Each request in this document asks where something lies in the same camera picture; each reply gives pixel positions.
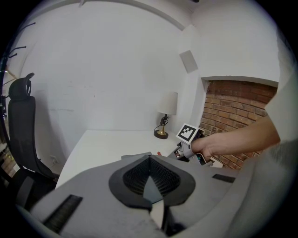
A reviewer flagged person's right forearm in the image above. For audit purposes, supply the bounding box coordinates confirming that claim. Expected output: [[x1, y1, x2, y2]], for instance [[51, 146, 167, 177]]
[[216, 115, 281, 161]]

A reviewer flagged white desk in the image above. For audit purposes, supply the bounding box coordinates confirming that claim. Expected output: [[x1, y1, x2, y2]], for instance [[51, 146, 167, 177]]
[[55, 129, 187, 189]]

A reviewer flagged person's right hand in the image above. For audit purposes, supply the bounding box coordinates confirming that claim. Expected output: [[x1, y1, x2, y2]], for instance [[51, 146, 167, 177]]
[[192, 137, 221, 162]]

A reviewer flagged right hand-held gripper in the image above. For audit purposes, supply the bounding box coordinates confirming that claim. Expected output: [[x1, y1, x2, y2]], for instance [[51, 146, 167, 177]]
[[173, 123, 214, 167]]

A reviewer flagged black office chair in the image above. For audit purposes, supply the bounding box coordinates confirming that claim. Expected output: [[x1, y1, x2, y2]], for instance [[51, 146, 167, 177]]
[[7, 73, 60, 211]]

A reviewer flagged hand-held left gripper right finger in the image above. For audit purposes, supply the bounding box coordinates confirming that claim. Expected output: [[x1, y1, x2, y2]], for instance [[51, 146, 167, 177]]
[[150, 155, 238, 235]]

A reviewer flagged white wall panel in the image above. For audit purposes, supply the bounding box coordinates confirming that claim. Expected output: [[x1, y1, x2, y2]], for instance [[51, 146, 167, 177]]
[[179, 50, 198, 74]]

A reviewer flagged person's white printed shirt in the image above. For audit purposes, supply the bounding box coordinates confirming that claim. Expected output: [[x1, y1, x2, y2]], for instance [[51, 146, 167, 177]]
[[223, 34, 298, 238]]

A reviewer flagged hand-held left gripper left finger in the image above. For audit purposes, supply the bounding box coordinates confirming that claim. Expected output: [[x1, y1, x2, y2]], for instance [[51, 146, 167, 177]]
[[30, 155, 163, 238]]

